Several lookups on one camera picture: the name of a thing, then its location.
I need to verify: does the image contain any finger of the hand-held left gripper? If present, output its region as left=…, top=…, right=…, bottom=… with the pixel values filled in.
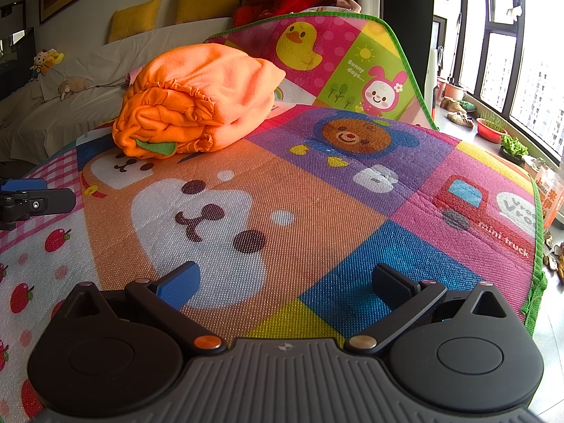
left=0, top=178, right=76, bottom=231

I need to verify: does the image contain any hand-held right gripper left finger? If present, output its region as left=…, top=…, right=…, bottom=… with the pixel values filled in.
left=55, top=261, right=226, bottom=355

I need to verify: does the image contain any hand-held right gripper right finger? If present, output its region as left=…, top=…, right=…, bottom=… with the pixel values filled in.
left=344, top=263, right=514, bottom=355

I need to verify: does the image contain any orange pumpkin costume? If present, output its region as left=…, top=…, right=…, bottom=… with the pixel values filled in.
left=112, top=44, right=287, bottom=159

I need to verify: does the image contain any colourful cartoon play mat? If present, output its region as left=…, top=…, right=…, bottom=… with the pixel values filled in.
left=0, top=14, right=548, bottom=410

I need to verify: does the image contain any brown plush toy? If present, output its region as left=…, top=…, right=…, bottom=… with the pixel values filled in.
left=57, top=76, right=91, bottom=100

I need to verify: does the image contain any yellow plush toy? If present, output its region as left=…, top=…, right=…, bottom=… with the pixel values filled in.
left=30, top=48, right=65, bottom=75

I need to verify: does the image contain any grey covered sofa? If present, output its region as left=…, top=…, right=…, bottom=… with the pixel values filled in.
left=0, top=18, right=234, bottom=164

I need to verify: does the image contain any black television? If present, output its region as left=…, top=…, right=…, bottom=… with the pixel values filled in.
left=0, top=0, right=36, bottom=102

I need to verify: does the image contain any pile of dried peels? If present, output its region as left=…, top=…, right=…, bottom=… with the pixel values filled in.
left=544, top=229, right=564, bottom=280

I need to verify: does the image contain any orange and white bag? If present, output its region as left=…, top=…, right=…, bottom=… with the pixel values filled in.
left=534, top=163, right=564, bottom=229

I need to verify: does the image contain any red basin with sprouts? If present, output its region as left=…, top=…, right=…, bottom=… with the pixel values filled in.
left=476, top=108, right=508, bottom=144

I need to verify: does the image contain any green leafy plant tray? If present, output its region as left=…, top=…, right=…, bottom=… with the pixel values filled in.
left=500, top=134, right=529, bottom=164

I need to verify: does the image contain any yellow cushion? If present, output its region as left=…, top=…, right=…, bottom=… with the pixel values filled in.
left=176, top=0, right=244, bottom=25
left=108, top=0, right=163, bottom=44

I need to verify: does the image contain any white upright tube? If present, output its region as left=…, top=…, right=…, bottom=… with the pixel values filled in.
left=424, top=48, right=439, bottom=117

